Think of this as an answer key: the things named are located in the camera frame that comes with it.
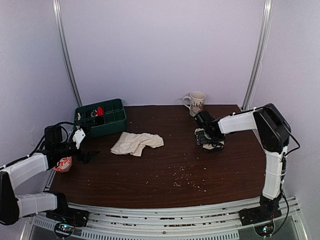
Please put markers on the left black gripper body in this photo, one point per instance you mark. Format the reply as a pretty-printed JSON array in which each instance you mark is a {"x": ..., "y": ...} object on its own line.
[{"x": 61, "y": 148}]

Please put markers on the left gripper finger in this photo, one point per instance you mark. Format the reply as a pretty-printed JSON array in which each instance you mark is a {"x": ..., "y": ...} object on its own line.
[
  {"x": 87, "y": 157},
  {"x": 88, "y": 128}
]

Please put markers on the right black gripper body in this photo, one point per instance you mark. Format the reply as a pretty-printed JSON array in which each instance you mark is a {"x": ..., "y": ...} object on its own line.
[{"x": 214, "y": 139}]

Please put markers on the cream underwear navy trim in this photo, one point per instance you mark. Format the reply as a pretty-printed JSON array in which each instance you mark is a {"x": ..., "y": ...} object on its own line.
[{"x": 210, "y": 146}]

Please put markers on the white patterned ceramic mug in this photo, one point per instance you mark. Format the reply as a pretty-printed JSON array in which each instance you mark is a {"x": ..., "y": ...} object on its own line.
[{"x": 194, "y": 102}]

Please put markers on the cream boxer underwear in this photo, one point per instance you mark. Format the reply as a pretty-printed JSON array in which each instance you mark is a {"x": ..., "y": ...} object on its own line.
[{"x": 133, "y": 143}]

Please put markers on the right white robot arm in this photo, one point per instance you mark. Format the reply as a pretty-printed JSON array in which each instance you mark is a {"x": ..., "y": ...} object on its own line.
[{"x": 274, "y": 133}]

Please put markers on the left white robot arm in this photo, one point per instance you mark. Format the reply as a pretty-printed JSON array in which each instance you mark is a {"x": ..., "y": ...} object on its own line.
[{"x": 14, "y": 207}]

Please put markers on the red item in tray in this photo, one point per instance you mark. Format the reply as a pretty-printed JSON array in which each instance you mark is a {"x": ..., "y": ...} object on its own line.
[{"x": 99, "y": 111}]

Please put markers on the green compartment tray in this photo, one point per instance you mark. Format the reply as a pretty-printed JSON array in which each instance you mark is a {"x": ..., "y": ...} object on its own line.
[{"x": 114, "y": 119}]

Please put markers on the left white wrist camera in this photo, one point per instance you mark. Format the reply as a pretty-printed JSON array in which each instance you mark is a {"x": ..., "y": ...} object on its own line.
[{"x": 78, "y": 137}]

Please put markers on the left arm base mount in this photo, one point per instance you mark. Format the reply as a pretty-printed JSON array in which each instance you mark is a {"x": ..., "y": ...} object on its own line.
[{"x": 74, "y": 217}]

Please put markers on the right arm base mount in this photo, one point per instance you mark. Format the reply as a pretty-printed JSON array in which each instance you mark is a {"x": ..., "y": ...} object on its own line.
[{"x": 255, "y": 215}]

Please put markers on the left aluminium frame post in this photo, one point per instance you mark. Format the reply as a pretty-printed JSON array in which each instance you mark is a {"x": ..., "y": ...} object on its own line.
[{"x": 65, "y": 52}]

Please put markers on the aluminium frame post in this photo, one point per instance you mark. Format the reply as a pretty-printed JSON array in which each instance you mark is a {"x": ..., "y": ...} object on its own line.
[
  {"x": 260, "y": 50},
  {"x": 65, "y": 52}
]

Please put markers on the right aluminium frame post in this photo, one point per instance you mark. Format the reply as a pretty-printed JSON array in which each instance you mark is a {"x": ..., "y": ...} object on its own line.
[{"x": 260, "y": 50}]

